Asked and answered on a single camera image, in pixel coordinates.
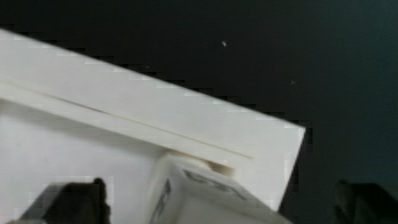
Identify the white table leg with tag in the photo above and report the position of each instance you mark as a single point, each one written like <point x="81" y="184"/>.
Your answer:
<point x="198" y="197"/>

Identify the white square table top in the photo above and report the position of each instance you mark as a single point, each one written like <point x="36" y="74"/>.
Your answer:
<point x="59" y="151"/>

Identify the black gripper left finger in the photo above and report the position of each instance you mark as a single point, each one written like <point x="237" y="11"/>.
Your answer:
<point x="70" y="204"/>

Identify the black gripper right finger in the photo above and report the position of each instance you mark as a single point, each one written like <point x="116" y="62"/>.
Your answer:
<point x="367" y="203"/>

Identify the white L-shaped obstacle fence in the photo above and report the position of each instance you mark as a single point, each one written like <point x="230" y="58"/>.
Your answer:
<point x="116" y="99"/>

